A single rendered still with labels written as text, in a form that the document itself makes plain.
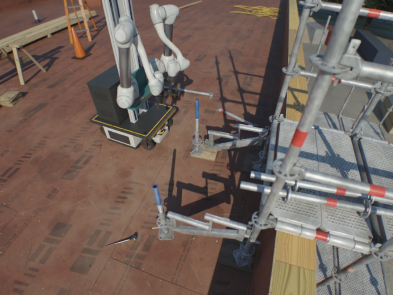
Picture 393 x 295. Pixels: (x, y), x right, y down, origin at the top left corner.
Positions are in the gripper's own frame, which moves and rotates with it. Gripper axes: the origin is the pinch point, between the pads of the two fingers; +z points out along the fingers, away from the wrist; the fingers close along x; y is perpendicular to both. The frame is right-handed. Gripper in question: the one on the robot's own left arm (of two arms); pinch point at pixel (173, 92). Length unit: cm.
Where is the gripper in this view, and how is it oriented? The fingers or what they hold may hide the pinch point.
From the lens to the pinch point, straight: 259.7
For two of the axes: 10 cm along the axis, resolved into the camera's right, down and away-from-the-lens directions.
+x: 3.9, -6.5, 6.5
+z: 0.0, 7.1, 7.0
